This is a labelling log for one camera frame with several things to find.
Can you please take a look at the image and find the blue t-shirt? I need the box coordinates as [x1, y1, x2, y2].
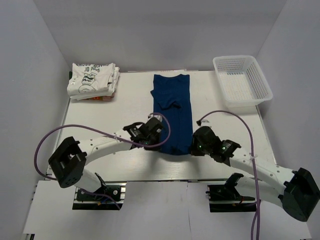
[150, 74, 193, 156]

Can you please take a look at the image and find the white printed t-shirt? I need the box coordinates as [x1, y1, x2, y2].
[66, 61, 116, 100]

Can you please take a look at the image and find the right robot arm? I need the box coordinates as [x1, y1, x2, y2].
[191, 126, 320, 222]

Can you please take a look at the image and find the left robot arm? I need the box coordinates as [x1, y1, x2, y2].
[48, 115, 164, 194]

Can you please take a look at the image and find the stack of folded shirts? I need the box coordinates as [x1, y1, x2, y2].
[66, 61, 121, 101]

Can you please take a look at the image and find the white plastic basket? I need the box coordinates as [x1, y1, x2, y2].
[212, 55, 273, 109]

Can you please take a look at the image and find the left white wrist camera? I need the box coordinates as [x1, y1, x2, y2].
[147, 113, 159, 119]

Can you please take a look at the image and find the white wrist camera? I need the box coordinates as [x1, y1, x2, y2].
[196, 119, 211, 127]
[147, 113, 159, 119]

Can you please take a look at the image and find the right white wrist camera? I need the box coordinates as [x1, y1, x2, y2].
[196, 119, 211, 127]

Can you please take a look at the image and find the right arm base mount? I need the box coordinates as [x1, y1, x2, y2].
[205, 173, 257, 213]

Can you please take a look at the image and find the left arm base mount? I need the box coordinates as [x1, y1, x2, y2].
[72, 182, 126, 211]

